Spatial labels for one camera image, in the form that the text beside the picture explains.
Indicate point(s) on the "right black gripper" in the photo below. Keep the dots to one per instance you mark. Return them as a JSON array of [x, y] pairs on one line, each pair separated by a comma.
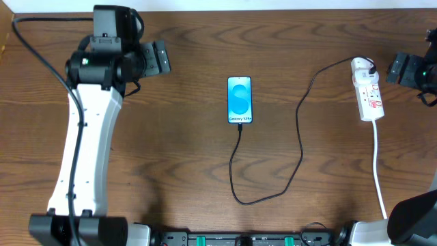
[[402, 69]]

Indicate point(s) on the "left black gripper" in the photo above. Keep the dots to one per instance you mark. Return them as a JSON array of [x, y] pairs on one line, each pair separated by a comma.
[[150, 59]]

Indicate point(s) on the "blue Galaxy smartphone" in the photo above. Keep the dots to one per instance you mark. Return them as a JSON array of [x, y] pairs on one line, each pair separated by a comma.
[[239, 100]]

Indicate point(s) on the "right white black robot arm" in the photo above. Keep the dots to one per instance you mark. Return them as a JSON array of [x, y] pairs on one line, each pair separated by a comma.
[[412, 221]]

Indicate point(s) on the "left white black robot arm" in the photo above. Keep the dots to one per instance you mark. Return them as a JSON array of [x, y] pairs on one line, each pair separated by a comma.
[[96, 78]]

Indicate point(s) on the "white USB charger adapter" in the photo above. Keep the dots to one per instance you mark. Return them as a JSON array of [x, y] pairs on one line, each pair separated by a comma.
[[363, 72]]

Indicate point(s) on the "white power strip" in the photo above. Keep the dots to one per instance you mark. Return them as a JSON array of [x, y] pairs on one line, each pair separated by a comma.
[[369, 102]]

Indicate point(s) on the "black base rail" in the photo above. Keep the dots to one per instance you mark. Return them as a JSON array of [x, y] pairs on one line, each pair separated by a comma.
[[311, 238]]

